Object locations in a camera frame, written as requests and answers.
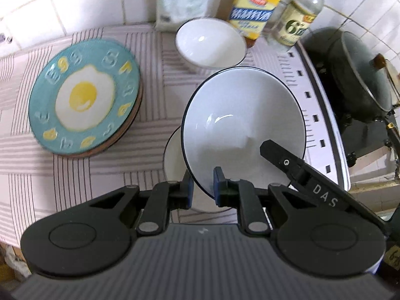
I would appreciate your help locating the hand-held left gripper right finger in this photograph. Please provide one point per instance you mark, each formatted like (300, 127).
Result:
(217, 187)

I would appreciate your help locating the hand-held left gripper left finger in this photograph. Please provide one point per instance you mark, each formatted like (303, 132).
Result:
(188, 190)

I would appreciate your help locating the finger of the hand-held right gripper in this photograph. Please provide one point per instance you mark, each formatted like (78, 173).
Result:
(315, 184)

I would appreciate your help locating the white ribbed bowl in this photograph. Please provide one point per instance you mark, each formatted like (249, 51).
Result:
(173, 162)
(209, 43)
(240, 112)

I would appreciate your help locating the blue fried egg plate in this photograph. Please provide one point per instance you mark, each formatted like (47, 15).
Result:
(84, 97)

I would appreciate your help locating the black gas stove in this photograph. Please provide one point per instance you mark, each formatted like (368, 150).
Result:
(350, 131)

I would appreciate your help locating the black pot with glass lid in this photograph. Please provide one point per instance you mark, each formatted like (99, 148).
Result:
(353, 78)

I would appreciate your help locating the striped pink table cover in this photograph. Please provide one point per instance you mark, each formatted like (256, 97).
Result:
(31, 175)

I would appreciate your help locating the clear vinegar bottle yellow cap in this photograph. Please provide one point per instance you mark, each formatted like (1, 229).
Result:
(297, 22)

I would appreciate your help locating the yellow label cooking wine bottle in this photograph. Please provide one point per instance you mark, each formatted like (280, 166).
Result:
(254, 6)

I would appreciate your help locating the white plastic seasoning bag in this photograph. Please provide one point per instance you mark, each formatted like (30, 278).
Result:
(184, 0)

